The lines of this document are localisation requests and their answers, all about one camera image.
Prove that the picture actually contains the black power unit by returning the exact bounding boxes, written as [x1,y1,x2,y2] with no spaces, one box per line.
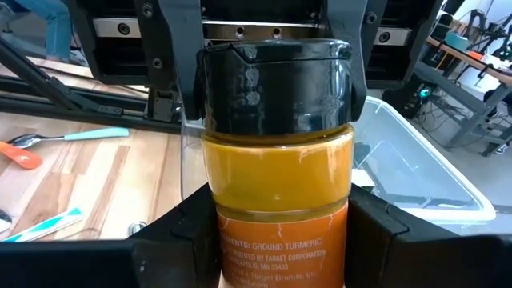
[382,83,437,121]

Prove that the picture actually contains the wooden top workshop table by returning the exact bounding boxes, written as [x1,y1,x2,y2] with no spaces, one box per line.
[414,35,512,157]

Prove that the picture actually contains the tall clear plastic bin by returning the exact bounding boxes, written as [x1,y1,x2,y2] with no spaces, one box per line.
[350,94,498,225]

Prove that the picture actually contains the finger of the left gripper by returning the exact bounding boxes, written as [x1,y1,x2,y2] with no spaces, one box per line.
[326,0,369,122]
[158,0,206,121]

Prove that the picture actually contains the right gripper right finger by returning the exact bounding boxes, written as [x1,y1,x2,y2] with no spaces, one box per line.
[345,183,512,288]

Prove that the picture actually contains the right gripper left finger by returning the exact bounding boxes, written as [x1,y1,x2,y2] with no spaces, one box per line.
[0,183,222,288]

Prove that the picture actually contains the orange handled spoon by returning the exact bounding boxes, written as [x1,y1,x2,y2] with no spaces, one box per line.
[0,140,43,170]

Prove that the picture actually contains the teal box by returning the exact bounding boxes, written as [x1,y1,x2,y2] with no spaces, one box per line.
[444,30,472,52]

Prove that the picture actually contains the orange turmeric jar black lid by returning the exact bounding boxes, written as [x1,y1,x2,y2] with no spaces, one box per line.
[198,38,356,288]

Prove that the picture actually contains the light blue handled spoon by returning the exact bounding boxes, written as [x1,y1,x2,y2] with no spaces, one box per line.
[7,126,131,150]

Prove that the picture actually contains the person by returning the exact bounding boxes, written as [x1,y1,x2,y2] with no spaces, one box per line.
[14,0,87,67]

